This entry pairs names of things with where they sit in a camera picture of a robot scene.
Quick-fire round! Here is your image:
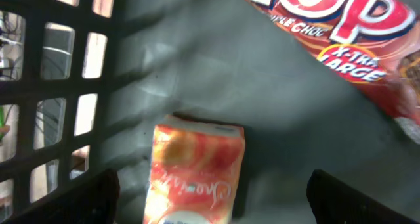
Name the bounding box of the red chocolate wafer bar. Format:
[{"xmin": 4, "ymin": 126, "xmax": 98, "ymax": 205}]
[{"xmin": 247, "ymin": 0, "xmax": 419, "ymax": 142}]

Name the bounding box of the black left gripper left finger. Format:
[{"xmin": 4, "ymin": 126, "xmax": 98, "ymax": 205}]
[{"xmin": 4, "ymin": 169, "xmax": 120, "ymax": 224}]

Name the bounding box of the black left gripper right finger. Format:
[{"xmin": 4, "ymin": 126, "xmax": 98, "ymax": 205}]
[{"xmin": 306, "ymin": 169, "xmax": 418, "ymax": 224}]

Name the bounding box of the grey plastic basket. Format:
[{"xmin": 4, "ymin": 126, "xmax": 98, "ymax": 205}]
[{"xmin": 1, "ymin": 0, "xmax": 419, "ymax": 223}]

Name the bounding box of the orange small carton box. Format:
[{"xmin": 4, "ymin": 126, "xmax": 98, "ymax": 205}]
[{"xmin": 143, "ymin": 115, "xmax": 245, "ymax": 224}]

